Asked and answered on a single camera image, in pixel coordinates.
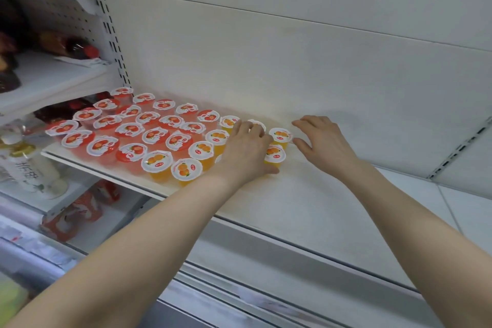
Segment person's right hand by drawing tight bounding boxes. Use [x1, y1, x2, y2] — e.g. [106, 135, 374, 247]
[291, 115, 362, 181]

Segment person's left hand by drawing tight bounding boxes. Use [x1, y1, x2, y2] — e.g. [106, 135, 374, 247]
[217, 119, 280, 183]

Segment orange jelly cup white lid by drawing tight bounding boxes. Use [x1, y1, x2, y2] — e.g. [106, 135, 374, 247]
[264, 145, 287, 169]

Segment person's right forearm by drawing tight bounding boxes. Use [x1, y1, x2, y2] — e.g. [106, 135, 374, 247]
[338, 160, 492, 328]

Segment person's left forearm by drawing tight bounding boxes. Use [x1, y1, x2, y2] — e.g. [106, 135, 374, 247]
[0, 174, 231, 328]

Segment white metal shelf board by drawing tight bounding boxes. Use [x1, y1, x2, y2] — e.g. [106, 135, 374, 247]
[40, 87, 425, 294]

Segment rows of orange jelly cups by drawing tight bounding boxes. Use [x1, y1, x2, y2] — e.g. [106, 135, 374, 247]
[141, 115, 293, 187]

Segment white slotted shelf upright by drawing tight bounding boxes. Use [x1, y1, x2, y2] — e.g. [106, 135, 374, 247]
[426, 116, 492, 181]
[95, 0, 134, 89]

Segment rows of red jelly cups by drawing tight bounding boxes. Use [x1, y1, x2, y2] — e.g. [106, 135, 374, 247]
[45, 87, 221, 175]

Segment white lower shelf board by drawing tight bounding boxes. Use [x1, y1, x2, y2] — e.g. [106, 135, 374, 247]
[0, 170, 152, 257]

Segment red and white snack packets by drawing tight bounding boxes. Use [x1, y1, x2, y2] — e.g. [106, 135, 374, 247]
[42, 180, 121, 243]

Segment dark bottle with red cap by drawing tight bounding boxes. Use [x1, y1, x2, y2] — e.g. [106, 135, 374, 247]
[39, 30, 101, 60]

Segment white shelf with pegboard back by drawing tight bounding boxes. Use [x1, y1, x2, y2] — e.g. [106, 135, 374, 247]
[0, 0, 125, 119]

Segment white drink bottle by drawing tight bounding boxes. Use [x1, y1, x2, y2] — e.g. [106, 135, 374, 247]
[0, 124, 69, 200]

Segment green packet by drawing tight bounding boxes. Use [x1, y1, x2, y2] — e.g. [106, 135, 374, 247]
[0, 273, 30, 326]

